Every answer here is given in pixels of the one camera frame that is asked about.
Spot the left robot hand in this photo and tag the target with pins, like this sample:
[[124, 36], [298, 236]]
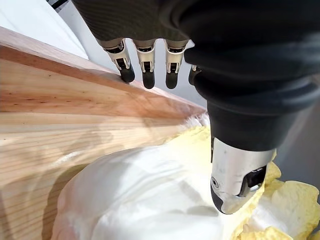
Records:
[[225, 75]]

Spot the wooden crate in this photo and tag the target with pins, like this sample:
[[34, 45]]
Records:
[[62, 120]]

